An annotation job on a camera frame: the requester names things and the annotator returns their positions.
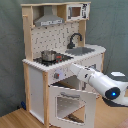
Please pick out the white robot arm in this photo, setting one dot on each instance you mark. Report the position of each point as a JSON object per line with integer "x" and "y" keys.
{"x": 112, "y": 91}

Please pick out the wooden toy kitchen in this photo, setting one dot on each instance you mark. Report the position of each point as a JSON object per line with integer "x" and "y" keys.
{"x": 54, "y": 37}

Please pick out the black toy stovetop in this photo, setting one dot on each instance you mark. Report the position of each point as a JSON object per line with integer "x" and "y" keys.
{"x": 58, "y": 59}

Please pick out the right red stove knob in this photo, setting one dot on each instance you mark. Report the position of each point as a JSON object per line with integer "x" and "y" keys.
{"x": 56, "y": 75}

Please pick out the grey toy sink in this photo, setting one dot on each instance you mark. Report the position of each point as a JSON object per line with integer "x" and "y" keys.
{"x": 79, "y": 51}

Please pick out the small metal pot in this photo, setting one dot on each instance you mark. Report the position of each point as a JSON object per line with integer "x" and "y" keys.
{"x": 48, "y": 55}

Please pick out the grey range hood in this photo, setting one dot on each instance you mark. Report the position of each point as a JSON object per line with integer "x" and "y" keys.
{"x": 48, "y": 18}

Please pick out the white toy microwave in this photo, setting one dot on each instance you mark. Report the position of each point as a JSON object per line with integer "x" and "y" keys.
{"x": 77, "y": 11}

